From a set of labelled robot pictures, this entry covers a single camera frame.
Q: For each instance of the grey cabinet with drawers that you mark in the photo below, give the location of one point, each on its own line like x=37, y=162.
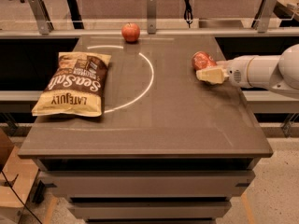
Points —
x=168, y=149

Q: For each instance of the middle metal rail bracket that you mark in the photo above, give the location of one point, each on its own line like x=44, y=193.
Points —
x=151, y=16

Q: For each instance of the red coke can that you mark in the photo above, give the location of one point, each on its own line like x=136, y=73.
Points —
x=202, y=60

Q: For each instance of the black table leg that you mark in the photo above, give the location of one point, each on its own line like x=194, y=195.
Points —
x=75, y=16

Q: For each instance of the cardboard box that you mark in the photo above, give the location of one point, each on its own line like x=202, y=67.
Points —
x=17, y=176

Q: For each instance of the red apple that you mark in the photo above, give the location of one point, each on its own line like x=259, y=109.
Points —
x=130, y=32

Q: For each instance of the brown sea salt chip bag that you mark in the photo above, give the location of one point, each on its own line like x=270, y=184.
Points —
x=77, y=86

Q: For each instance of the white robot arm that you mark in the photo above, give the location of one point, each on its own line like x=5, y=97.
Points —
x=275, y=73

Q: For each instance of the right metal rail bracket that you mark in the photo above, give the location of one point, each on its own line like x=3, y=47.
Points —
x=261, y=22

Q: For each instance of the left metal rail bracket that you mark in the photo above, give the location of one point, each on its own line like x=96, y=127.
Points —
x=41, y=15

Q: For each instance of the metal rail bracket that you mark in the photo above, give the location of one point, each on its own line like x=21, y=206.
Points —
x=261, y=22
x=151, y=16
x=41, y=15

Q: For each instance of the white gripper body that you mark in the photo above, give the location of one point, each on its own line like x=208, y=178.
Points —
x=237, y=72

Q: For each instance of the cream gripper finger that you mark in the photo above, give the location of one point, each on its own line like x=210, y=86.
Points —
x=213, y=75

